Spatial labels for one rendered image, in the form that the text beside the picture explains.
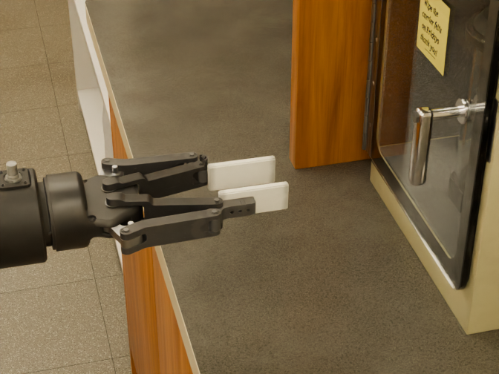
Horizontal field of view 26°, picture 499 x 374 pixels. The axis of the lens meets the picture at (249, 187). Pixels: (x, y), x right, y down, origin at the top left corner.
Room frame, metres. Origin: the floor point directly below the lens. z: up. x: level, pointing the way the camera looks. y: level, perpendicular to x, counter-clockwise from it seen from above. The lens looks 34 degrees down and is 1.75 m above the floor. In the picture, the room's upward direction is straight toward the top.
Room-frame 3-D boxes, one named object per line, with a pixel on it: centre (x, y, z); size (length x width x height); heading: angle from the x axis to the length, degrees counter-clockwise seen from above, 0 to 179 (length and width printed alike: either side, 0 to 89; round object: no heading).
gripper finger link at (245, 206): (0.85, 0.02, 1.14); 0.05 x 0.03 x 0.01; 105
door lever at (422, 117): (0.94, -0.19, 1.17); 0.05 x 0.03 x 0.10; 104
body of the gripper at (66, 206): (0.86, 0.15, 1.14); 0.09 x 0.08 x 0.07; 105
